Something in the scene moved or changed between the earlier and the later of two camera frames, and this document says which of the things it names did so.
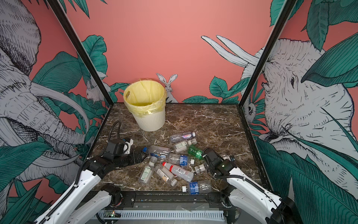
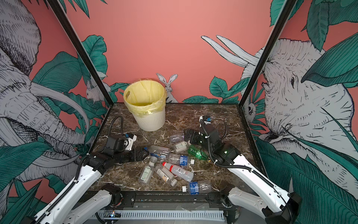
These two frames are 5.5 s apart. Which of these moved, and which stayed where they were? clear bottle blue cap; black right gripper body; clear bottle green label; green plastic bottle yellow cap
Moved: black right gripper body
Stayed: green plastic bottle yellow cap; clear bottle green label; clear bottle blue cap
